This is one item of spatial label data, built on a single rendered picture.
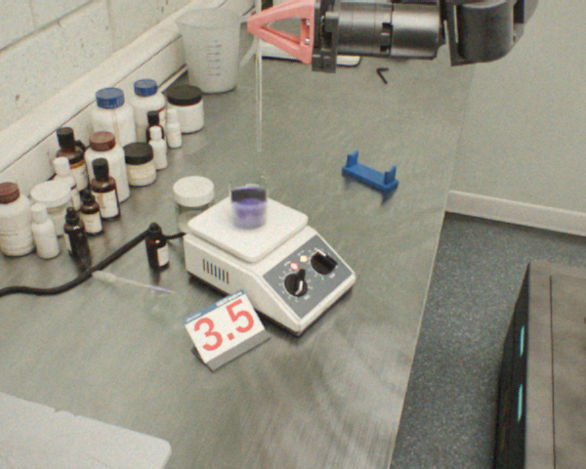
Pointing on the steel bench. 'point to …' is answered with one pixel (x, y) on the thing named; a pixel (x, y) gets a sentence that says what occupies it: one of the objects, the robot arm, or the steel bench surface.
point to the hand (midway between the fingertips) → (255, 24)
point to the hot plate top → (277, 220)
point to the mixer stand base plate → (59, 439)
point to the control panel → (320, 283)
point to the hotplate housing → (235, 278)
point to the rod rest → (369, 173)
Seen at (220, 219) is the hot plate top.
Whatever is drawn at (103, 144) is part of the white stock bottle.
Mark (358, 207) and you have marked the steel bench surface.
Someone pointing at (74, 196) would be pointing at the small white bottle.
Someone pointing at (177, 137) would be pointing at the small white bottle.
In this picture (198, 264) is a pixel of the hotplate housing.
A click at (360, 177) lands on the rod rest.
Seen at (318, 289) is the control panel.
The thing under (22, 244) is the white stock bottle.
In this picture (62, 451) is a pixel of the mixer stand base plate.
